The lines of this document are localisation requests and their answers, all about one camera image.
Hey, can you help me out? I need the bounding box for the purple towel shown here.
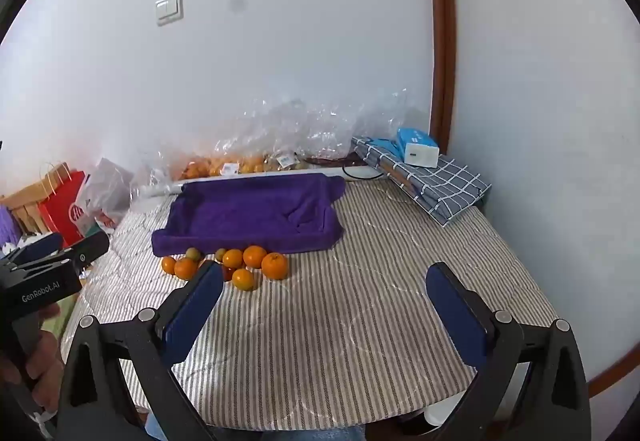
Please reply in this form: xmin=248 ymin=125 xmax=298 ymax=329
xmin=151 ymin=172 xmax=347 ymax=258

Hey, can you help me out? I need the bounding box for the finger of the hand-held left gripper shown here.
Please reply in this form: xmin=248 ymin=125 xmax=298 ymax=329
xmin=62 ymin=231 xmax=111 ymax=270
xmin=10 ymin=232 xmax=65 ymax=268

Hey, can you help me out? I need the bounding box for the blue tissue pack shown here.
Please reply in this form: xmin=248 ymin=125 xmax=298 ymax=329
xmin=372 ymin=127 xmax=440 ymax=157

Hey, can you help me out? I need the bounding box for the empty clear plastic bag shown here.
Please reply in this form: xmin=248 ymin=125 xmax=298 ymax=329
xmin=129 ymin=148 xmax=186 ymax=217

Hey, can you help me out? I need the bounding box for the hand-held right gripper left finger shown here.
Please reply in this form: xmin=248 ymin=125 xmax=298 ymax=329
xmin=57 ymin=261 xmax=226 ymax=441

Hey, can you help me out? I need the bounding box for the person's left hand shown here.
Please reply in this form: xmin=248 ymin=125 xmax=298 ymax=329
xmin=0 ymin=306 xmax=67 ymax=415

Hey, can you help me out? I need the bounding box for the clear bag of tangerines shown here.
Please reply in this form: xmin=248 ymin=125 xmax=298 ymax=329
xmin=165 ymin=121 xmax=271 ymax=181

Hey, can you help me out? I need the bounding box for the small white box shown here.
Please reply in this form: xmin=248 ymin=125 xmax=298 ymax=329
xmin=404 ymin=142 xmax=440 ymax=168

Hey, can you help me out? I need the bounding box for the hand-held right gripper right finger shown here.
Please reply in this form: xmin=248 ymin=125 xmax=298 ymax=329
xmin=425 ymin=262 xmax=593 ymax=441

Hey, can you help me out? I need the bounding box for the white light switch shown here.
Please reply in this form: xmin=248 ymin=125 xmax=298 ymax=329
xmin=155 ymin=0 xmax=184 ymax=27

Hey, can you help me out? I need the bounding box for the white plastic bag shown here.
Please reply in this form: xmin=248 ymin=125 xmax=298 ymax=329
xmin=80 ymin=157 xmax=135 ymax=234

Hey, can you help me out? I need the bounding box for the red paper bag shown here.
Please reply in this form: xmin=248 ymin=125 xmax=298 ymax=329
xmin=37 ymin=170 xmax=87 ymax=249

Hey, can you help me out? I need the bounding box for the striped bed quilt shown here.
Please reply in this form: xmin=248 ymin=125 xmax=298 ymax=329
xmin=75 ymin=174 xmax=558 ymax=432

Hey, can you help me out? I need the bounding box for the brown paper bag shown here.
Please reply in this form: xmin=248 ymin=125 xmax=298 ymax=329
xmin=0 ymin=162 xmax=71 ymax=234

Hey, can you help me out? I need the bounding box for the brown wooden door frame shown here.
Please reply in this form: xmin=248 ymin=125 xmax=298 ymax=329
xmin=422 ymin=0 xmax=458 ymax=157

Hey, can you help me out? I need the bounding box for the clear bag of yellow fruit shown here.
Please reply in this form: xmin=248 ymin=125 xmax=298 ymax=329
xmin=260 ymin=94 xmax=361 ymax=172

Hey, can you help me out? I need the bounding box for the dark red cloth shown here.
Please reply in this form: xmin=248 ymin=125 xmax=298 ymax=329
xmin=302 ymin=154 xmax=363 ymax=168

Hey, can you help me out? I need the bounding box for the black cable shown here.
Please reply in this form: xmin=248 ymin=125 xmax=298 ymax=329
xmin=341 ymin=156 xmax=388 ymax=183

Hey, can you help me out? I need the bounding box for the large orange tangerine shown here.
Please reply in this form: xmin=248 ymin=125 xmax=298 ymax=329
xmin=261 ymin=252 xmax=290 ymax=281

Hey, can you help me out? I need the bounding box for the purple cloth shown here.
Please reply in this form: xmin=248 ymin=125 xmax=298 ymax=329
xmin=0 ymin=205 xmax=23 ymax=249

